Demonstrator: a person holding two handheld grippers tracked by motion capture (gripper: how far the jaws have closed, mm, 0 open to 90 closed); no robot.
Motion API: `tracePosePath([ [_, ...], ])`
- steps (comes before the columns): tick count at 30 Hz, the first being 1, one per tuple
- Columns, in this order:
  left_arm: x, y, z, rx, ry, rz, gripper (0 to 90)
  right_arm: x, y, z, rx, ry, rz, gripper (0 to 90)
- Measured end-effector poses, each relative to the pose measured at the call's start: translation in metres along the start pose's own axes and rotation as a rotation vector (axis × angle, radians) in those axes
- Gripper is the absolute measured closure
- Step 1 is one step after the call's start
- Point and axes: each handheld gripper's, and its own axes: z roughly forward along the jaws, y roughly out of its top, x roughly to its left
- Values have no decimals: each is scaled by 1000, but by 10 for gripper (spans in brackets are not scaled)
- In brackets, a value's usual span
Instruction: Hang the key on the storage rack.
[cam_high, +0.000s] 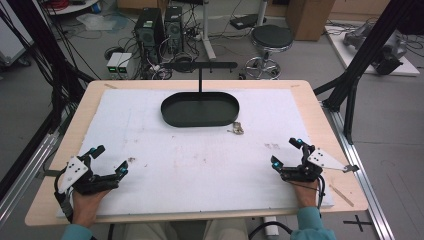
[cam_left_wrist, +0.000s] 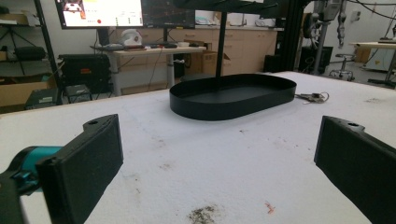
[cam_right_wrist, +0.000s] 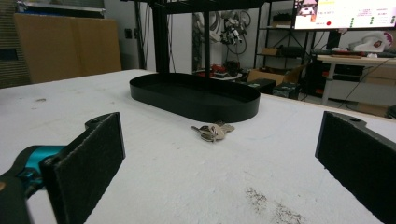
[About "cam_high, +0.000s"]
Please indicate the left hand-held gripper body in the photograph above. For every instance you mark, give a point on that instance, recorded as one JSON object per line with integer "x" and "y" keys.
{"x": 71, "y": 173}

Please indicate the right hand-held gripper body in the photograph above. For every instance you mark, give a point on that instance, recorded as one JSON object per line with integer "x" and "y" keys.
{"x": 301, "y": 173}

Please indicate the small bunch of keys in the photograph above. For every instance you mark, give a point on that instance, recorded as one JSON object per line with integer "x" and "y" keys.
{"x": 237, "y": 128}

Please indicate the black oval tray key rack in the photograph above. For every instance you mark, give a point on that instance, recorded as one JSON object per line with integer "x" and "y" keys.
{"x": 200, "y": 111}

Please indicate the person's right hand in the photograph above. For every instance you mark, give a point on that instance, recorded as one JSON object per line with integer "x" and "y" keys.
{"x": 306, "y": 195}

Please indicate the person's left hand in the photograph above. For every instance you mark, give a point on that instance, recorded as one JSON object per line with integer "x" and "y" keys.
{"x": 85, "y": 208}

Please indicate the light wooden table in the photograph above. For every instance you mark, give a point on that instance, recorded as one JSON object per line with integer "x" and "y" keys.
{"x": 318, "y": 133}

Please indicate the thin wooden stick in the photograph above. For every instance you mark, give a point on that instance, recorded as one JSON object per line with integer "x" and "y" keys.
{"x": 341, "y": 195}

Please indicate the white power strip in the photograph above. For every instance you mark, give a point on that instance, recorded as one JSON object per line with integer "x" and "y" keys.
{"x": 270, "y": 226}

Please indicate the white foam mat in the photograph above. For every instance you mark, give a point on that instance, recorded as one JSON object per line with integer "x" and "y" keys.
{"x": 183, "y": 173}

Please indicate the white box with green display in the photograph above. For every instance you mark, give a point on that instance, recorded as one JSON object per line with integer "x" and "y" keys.
{"x": 114, "y": 63}
{"x": 126, "y": 63}

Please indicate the white floor platform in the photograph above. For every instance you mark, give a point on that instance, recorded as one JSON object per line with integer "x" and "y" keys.
{"x": 353, "y": 60}

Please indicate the black round stool chrome base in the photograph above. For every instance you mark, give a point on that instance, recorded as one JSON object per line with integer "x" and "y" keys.
{"x": 271, "y": 36}

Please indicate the brown cardboard box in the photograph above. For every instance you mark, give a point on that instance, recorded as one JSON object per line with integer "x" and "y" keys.
{"x": 308, "y": 18}

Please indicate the clear plastic sheet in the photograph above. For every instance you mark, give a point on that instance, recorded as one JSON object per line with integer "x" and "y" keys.
{"x": 100, "y": 21}

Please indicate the grey machine on platform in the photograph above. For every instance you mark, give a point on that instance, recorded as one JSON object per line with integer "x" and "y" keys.
{"x": 383, "y": 43}

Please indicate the black computer tower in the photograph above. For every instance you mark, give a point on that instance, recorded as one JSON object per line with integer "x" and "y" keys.
{"x": 173, "y": 26}
{"x": 148, "y": 30}

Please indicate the black flat device on floor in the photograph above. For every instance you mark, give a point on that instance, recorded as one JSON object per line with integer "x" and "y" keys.
{"x": 245, "y": 21}

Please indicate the white panel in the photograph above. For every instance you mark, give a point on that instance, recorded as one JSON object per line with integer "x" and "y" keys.
{"x": 10, "y": 40}

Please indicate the round white table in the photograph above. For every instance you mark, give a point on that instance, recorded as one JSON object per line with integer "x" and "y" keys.
{"x": 76, "y": 7}

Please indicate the white desk leg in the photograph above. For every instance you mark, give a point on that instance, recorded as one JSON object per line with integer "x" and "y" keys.
{"x": 207, "y": 33}

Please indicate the aluminium rail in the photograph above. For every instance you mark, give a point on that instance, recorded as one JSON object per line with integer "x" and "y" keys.
{"x": 26, "y": 173}
{"x": 361, "y": 176}

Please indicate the black metal frame stand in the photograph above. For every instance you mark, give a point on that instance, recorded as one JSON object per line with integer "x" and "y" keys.
{"x": 366, "y": 56}

